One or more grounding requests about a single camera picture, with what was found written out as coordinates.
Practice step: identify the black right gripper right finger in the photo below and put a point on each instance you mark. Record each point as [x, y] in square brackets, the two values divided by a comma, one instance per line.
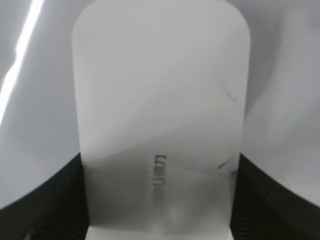
[263, 209]

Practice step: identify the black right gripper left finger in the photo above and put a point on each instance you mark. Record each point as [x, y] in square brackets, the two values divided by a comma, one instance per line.
[56, 210]

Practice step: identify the white board eraser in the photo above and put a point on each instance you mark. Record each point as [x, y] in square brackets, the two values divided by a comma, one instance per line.
[160, 89]

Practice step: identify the white board with grey frame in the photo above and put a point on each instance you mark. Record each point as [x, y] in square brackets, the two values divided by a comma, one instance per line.
[38, 132]

